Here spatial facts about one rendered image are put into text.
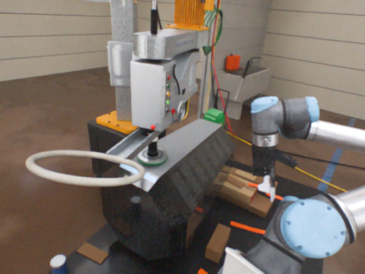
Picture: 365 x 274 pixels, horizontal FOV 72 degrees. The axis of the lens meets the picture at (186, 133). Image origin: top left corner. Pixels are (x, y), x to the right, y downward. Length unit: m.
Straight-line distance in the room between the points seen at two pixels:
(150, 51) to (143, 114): 0.40
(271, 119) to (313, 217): 0.33
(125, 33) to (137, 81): 0.96
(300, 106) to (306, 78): 5.68
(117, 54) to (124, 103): 0.49
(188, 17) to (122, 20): 0.65
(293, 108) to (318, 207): 0.32
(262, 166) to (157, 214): 0.99
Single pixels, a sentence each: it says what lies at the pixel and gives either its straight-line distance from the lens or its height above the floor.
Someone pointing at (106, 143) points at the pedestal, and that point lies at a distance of 2.70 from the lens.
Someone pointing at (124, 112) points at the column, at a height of 0.87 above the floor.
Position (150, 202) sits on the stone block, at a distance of 1.76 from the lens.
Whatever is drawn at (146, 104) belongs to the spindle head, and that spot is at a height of 1.32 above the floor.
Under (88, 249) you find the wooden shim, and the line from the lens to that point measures 2.43.
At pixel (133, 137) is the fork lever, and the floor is 1.12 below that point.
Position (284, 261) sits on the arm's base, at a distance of 0.97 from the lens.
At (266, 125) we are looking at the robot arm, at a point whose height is 1.53.
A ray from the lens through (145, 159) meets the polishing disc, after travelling 1.79.
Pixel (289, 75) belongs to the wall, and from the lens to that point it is 6.69.
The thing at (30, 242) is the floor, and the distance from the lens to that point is 2.68.
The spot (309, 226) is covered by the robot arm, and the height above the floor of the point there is 1.37.
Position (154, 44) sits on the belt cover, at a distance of 1.46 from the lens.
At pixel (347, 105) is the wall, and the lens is 6.57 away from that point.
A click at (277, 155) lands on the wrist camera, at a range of 0.97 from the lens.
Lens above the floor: 1.86
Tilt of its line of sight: 26 degrees down
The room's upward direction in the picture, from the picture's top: 4 degrees clockwise
